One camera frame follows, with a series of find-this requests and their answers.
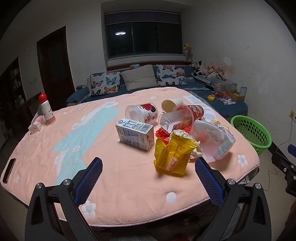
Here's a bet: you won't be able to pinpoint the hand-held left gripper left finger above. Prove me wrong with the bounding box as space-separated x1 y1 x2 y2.
25 157 103 241

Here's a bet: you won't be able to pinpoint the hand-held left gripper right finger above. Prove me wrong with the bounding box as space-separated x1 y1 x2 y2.
195 158 272 241

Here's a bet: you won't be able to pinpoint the green plastic basket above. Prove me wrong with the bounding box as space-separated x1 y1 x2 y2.
230 115 272 157

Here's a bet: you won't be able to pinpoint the white plastic pack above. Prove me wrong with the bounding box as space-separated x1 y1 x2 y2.
190 119 236 163

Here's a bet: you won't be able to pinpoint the yellow snack wrapper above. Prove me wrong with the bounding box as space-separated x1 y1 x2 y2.
154 133 199 178

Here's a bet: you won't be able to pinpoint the white tissue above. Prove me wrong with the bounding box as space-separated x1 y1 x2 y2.
170 130 203 160

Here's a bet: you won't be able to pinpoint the white blue milk carton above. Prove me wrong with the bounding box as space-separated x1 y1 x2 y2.
115 118 155 151

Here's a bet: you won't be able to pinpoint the red plastic net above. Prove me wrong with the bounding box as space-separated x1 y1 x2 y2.
154 125 192 142

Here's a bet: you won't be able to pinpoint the clear red print plastic cup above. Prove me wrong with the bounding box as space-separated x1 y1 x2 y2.
158 104 204 133

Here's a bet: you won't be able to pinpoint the white paper cup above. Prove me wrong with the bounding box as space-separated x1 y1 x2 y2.
161 98 184 113

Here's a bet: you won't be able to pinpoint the strawberry print yogurt cup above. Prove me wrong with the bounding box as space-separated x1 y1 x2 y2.
125 103 159 126

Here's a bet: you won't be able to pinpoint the person's right forearm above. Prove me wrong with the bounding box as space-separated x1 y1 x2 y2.
276 202 296 241

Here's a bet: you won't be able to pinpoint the pink printed blanket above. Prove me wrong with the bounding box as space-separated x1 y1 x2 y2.
0 86 260 227

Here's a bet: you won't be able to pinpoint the blue sofa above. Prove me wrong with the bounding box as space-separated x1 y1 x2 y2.
65 64 248 117

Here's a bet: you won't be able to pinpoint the small white box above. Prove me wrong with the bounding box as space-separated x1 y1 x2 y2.
28 111 44 135

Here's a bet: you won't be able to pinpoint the cardboard box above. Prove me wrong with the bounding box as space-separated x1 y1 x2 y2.
228 86 247 102

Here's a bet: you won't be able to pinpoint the red cap white bottle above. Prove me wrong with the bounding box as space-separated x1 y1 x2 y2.
38 93 56 126

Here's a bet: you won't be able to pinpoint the black phone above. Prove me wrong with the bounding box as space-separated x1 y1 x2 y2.
1 158 16 184

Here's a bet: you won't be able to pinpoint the printed booklet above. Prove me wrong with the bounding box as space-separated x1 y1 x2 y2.
216 96 236 105

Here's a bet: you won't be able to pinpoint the clear storage box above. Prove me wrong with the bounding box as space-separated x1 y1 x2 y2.
211 77 238 93

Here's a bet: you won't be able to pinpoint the butterfly print pillow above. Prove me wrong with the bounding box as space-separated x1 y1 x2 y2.
90 71 122 97
154 64 188 87

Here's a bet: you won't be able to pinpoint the black white plush toy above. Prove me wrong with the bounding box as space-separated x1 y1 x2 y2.
191 61 204 77

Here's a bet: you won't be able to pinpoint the grey pillow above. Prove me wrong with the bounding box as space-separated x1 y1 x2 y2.
121 65 158 91

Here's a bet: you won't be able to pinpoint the dark wooden door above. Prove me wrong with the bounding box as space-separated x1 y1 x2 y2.
37 26 75 108

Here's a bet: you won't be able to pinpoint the dark shelf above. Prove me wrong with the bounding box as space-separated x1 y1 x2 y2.
0 57 26 149

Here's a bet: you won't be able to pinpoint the colourful artificial flowers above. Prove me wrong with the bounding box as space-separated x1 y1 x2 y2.
183 43 193 62

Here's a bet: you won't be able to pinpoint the dark window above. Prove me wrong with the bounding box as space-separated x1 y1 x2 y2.
104 12 182 59

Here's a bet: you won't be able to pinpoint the white cable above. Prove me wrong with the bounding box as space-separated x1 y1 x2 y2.
266 120 294 190

